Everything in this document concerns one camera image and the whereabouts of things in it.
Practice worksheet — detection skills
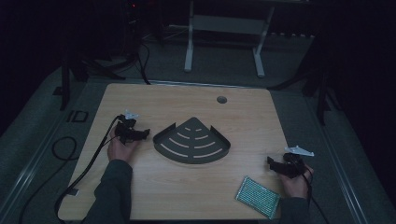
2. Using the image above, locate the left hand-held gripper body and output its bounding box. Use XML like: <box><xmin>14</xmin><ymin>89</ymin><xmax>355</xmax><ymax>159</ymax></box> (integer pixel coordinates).
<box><xmin>114</xmin><ymin>108</ymin><xmax>141</xmax><ymax>146</ymax></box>

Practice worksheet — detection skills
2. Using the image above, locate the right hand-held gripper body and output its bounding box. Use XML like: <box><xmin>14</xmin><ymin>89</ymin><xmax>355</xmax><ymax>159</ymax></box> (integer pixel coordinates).
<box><xmin>281</xmin><ymin>145</ymin><xmax>315</xmax><ymax>179</ymax></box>

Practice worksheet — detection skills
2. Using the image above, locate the green textured sponge pad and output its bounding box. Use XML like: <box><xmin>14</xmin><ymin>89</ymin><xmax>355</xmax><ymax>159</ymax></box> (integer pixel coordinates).
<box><xmin>234</xmin><ymin>175</ymin><xmax>281</xmax><ymax>221</ymax></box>

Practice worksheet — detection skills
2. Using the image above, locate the dark corner shelf tray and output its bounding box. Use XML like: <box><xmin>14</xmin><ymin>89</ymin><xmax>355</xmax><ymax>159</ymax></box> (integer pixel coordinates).
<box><xmin>152</xmin><ymin>116</ymin><xmax>232</xmax><ymax>165</ymax></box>

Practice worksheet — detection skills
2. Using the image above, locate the person's left hand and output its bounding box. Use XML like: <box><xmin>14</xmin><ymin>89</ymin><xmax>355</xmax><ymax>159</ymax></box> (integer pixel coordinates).
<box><xmin>106</xmin><ymin>124</ymin><xmax>140</xmax><ymax>164</ymax></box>

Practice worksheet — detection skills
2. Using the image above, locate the person's right hand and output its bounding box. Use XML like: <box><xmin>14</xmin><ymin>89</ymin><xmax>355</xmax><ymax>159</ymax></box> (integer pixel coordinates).
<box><xmin>279</xmin><ymin>167</ymin><xmax>315</xmax><ymax>200</ymax></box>

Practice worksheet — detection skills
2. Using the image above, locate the black tripod stand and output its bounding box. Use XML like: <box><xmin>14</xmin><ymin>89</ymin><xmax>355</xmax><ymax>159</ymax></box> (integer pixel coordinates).
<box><xmin>269</xmin><ymin>34</ymin><xmax>342</xmax><ymax>127</ymax></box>
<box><xmin>51</xmin><ymin>46</ymin><xmax>127</xmax><ymax>112</ymax></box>

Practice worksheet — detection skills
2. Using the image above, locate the white metal stand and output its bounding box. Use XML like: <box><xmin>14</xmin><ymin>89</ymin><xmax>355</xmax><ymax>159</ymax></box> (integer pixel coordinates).
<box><xmin>183</xmin><ymin>0</ymin><xmax>276</xmax><ymax>79</ymax></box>

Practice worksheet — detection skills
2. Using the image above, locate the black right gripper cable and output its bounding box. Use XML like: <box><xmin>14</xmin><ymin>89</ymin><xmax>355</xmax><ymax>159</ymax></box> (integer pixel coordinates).
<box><xmin>302</xmin><ymin>166</ymin><xmax>331</xmax><ymax>224</ymax></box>

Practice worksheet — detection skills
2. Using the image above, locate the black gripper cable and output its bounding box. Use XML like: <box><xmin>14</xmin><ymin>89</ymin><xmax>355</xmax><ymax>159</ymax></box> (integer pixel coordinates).
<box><xmin>53</xmin><ymin>114</ymin><xmax>123</xmax><ymax>224</ymax></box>
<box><xmin>302</xmin><ymin>166</ymin><xmax>331</xmax><ymax>224</ymax></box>

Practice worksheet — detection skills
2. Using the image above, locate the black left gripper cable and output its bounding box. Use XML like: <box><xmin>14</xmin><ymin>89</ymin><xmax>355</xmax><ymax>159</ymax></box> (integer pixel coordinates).
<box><xmin>53</xmin><ymin>114</ymin><xmax>123</xmax><ymax>224</ymax></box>

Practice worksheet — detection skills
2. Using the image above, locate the black floor cable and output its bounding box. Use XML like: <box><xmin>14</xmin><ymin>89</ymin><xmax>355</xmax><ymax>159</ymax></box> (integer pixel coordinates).
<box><xmin>18</xmin><ymin>135</ymin><xmax>78</xmax><ymax>224</ymax></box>

